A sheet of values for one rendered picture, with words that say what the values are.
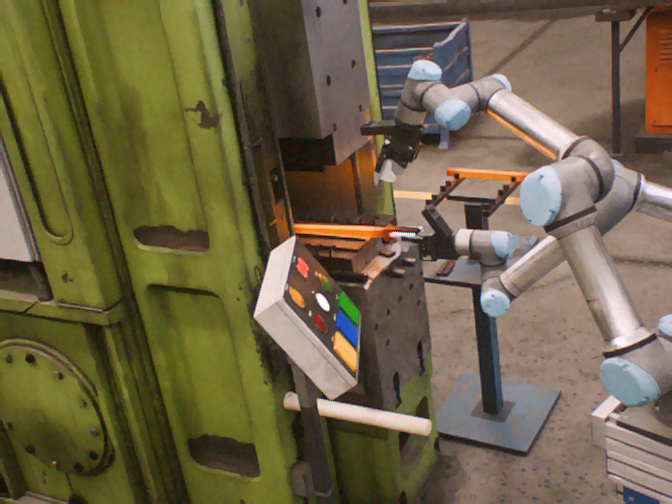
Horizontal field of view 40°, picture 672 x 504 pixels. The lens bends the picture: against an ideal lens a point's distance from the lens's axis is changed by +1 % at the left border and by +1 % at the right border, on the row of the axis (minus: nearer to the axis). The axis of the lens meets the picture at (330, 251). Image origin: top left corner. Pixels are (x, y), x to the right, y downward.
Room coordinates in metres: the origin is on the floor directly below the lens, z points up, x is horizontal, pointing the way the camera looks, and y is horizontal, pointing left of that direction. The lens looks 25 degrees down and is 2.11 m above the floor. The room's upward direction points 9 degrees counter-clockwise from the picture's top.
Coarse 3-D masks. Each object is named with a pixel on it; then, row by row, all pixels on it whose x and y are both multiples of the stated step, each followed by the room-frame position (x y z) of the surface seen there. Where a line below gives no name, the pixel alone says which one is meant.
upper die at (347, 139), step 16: (352, 128) 2.47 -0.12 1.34; (288, 144) 2.46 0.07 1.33; (304, 144) 2.43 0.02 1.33; (320, 144) 2.40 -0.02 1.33; (336, 144) 2.39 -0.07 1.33; (352, 144) 2.46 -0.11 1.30; (288, 160) 2.46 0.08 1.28; (304, 160) 2.43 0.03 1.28; (320, 160) 2.40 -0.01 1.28; (336, 160) 2.38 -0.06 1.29
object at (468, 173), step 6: (450, 168) 3.05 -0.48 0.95; (450, 174) 3.03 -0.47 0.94; (462, 174) 3.00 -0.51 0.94; (468, 174) 2.99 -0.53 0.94; (474, 174) 2.98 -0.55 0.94; (480, 174) 2.96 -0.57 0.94; (486, 174) 2.95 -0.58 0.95; (492, 174) 2.94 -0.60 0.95; (498, 174) 2.92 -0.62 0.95; (504, 174) 2.91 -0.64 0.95; (510, 174) 2.90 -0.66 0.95; (516, 174) 2.89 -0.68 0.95; (522, 174) 2.88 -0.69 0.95; (528, 174) 2.88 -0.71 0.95; (510, 180) 2.90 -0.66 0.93; (522, 180) 2.87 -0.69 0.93
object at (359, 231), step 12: (300, 228) 2.59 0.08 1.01; (312, 228) 2.57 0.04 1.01; (324, 228) 2.55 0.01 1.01; (336, 228) 2.53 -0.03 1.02; (348, 228) 2.51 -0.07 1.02; (360, 228) 2.49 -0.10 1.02; (372, 228) 2.47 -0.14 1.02; (384, 228) 2.45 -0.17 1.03; (396, 228) 2.43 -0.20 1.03; (408, 228) 2.41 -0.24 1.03
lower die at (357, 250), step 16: (320, 224) 2.64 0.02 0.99; (336, 224) 2.62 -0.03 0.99; (352, 224) 2.59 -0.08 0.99; (304, 240) 2.54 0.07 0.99; (320, 240) 2.52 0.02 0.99; (336, 240) 2.50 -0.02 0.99; (352, 240) 2.48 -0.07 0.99; (368, 240) 2.47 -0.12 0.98; (320, 256) 2.43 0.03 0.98; (336, 256) 2.41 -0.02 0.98; (352, 256) 2.39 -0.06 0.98; (368, 256) 2.46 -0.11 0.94
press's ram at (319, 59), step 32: (256, 0) 2.41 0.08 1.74; (288, 0) 2.35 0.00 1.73; (320, 0) 2.41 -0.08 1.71; (352, 0) 2.56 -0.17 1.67; (288, 32) 2.36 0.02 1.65; (320, 32) 2.39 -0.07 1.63; (352, 32) 2.54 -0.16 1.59; (288, 64) 2.37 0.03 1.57; (320, 64) 2.37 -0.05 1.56; (352, 64) 2.52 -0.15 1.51; (288, 96) 2.38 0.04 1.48; (320, 96) 2.35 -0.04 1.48; (352, 96) 2.50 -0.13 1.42; (288, 128) 2.39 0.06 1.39; (320, 128) 2.34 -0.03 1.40
